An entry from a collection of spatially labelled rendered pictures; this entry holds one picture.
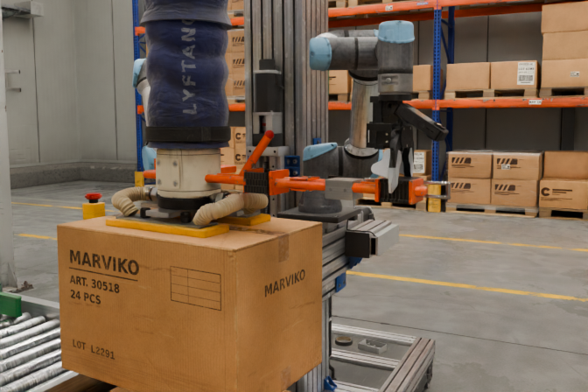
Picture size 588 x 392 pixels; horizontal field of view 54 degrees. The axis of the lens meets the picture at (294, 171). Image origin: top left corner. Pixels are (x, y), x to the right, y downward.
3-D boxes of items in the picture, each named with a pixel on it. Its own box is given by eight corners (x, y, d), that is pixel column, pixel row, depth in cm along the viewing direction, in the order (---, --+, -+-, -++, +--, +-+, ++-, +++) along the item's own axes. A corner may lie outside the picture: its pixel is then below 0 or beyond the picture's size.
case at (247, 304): (60, 367, 160) (56, 224, 156) (163, 325, 194) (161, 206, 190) (237, 426, 129) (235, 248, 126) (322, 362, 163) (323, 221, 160)
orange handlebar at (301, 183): (111, 178, 168) (111, 166, 168) (182, 171, 194) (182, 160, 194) (422, 201, 121) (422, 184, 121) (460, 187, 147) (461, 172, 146)
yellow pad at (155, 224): (104, 226, 155) (104, 207, 154) (132, 220, 163) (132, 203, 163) (204, 239, 137) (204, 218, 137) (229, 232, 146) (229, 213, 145)
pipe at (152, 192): (110, 212, 156) (109, 190, 155) (174, 200, 177) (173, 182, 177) (209, 223, 139) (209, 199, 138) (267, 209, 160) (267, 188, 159)
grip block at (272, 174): (241, 193, 143) (241, 170, 142) (262, 190, 151) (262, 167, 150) (269, 196, 138) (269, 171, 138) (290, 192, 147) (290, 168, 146)
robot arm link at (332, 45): (305, 30, 177) (310, 28, 129) (341, 30, 177) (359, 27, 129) (305, 68, 180) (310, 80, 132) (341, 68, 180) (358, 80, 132)
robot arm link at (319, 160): (302, 180, 206) (302, 142, 204) (339, 179, 206) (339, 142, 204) (302, 184, 194) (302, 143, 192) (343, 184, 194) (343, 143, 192)
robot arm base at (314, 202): (309, 206, 211) (309, 178, 210) (348, 208, 204) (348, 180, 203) (290, 212, 197) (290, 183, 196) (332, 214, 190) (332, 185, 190)
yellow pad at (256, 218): (156, 216, 171) (155, 199, 170) (178, 211, 179) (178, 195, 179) (250, 227, 153) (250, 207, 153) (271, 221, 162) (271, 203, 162)
